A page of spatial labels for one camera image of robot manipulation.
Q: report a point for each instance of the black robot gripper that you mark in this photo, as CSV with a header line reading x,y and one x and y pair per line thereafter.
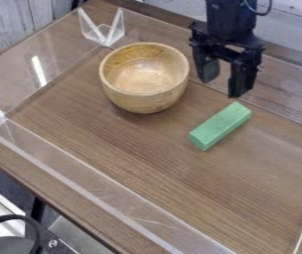
x,y
225,38

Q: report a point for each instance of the clear acrylic corner bracket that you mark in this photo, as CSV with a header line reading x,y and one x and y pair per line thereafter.
x,y
102,34

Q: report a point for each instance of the clear acrylic tray wall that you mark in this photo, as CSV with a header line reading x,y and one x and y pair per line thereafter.
x,y
122,173

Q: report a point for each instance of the black metal table leg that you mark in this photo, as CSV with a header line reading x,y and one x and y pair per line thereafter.
x,y
37,210

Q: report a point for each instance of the light wooden bowl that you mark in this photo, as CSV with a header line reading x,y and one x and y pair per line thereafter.
x,y
145,77

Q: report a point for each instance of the black metal base plate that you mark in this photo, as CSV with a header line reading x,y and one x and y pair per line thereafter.
x,y
43,241

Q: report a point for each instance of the green rectangular block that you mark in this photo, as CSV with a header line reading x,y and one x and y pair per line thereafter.
x,y
215,128

